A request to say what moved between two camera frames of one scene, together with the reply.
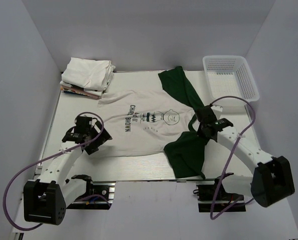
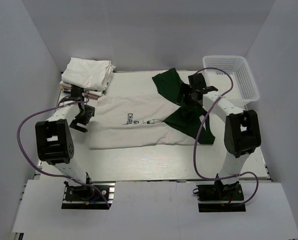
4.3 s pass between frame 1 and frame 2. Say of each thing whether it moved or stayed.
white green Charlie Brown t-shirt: moved
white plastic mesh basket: stayed
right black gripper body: moved
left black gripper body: moved
